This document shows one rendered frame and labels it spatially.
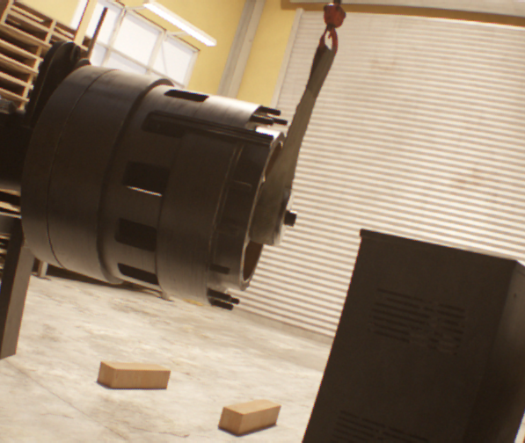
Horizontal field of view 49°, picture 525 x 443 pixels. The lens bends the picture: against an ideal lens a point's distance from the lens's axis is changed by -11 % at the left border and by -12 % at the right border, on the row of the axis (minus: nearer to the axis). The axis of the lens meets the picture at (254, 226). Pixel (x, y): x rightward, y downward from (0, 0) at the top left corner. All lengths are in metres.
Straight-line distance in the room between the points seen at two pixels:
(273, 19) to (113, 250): 7.62
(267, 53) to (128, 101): 7.27
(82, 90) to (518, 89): 6.08
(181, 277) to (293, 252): 6.15
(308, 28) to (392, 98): 1.70
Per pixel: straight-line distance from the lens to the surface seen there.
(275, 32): 8.79
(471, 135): 7.06
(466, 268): 1.11
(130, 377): 2.87
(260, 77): 8.58
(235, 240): 1.40
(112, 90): 1.51
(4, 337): 2.73
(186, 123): 1.40
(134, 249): 1.44
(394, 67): 7.66
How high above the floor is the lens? 0.73
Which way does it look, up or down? 3 degrees up
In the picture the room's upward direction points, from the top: 15 degrees clockwise
